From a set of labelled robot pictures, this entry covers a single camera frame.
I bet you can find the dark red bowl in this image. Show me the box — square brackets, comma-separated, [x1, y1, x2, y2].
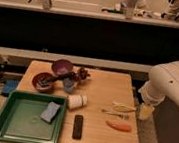
[32, 72, 54, 93]

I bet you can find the purple bowl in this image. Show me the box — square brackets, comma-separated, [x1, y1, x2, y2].
[51, 59, 74, 75]

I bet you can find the green plastic tray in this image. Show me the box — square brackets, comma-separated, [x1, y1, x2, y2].
[0, 90, 67, 143]

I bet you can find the black ladle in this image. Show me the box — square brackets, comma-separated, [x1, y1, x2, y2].
[38, 71, 76, 87]

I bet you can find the yellow handled fork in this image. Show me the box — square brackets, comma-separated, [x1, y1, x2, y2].
[101, 109, 130, 120]

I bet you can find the blue sponge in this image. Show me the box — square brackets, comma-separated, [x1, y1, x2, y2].
[41, 102, 60, 123]

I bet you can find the wooden table board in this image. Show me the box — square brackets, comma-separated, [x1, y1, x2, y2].
[8, 57, 154, 143]

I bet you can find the orange carrot toy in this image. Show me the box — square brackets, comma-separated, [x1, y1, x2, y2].
[106, 121, 132, 132]

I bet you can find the blue power box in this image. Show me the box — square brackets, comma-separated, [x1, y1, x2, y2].
[2, 79, 19, 97]

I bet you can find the white paper cup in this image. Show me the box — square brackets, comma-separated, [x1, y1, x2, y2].
[67, 95, 88, 110]

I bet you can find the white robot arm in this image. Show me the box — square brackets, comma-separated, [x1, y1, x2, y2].
[138, 61, 179, 121]

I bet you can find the black remote control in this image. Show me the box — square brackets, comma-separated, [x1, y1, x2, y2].
[72, 115, 84, 140]

